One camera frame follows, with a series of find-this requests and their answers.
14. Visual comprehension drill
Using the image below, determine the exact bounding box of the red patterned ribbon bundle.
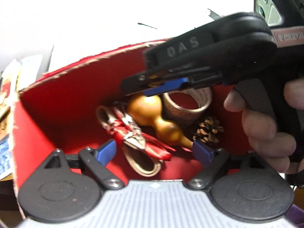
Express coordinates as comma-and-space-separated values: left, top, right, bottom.
96, 104, 175, 178

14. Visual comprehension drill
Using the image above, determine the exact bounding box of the person's right hand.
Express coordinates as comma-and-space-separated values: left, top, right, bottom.
224, 89, 303, 174

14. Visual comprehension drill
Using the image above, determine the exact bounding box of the brown gourd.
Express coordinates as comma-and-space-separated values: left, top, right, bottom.
127, 94, 193, 150

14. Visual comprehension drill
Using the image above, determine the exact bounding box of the brown pine cone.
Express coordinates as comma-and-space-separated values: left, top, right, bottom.
193, 116, 224, 145

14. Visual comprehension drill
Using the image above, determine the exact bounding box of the red cardboard box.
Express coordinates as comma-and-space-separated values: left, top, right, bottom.
12, 39, 250, 196

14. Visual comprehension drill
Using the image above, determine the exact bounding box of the blue checkered cloth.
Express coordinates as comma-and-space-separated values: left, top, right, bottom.
0, 134, 12, 180

